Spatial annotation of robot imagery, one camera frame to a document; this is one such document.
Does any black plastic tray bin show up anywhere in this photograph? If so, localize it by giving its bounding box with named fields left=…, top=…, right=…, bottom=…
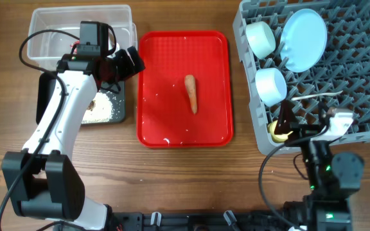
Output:
left=35, top=73, right=126, bottom=124

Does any white plastic spoon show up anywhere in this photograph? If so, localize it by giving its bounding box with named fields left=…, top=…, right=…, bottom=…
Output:
left=291, top=90, right=343, bottom=101

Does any carrot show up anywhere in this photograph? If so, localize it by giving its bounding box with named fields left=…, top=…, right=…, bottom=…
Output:
left=184, top=74, right=198, bottom=114

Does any clear plastic bin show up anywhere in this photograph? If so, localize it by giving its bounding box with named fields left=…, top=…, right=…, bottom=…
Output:
left=27, top=4, right=137, bottom=71

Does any yellow cup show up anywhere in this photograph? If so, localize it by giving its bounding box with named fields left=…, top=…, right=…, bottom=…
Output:
left=267, top=121, right=292, bottom=143

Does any light blue bowl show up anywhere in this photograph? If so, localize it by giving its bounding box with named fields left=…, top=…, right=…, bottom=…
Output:
left=255, top=68, right=287, bottom=107

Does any brown food scrap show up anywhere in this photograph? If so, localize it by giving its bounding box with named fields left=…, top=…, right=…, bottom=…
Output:
left=87, top=100, right=95, bottom=111

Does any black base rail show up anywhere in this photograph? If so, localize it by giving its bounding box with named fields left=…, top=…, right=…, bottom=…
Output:
left=104, top=210, right=295, bottom=231

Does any grey dishwasher rack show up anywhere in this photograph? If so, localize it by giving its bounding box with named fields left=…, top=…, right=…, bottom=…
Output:
left=233, top=1, right=370, bottom=155

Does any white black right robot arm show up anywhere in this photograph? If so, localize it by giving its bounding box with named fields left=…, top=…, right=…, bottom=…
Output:
left=274, top=100, right=364, bottom=230

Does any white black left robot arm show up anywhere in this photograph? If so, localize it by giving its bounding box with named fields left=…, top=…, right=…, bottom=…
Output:
left=0, top=46, right=145, bottom=230

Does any red serving tray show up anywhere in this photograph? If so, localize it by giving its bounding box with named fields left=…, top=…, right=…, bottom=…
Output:
left=136, top=31, right=233, bottom=148

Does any rice pile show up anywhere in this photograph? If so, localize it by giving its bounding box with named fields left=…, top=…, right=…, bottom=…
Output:
left=82, top=90, right=125, bottom=124

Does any red snack wrapper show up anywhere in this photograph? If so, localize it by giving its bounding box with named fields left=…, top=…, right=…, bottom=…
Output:
left=70, top=40, right=80, bottom=48

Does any green bowl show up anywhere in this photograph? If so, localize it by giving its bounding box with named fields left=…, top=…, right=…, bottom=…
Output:
left=246, top=21, right=276, bottom=59

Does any light blue plate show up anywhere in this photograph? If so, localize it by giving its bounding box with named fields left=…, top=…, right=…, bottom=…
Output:
left=280, top=8, right=328, bottom=73

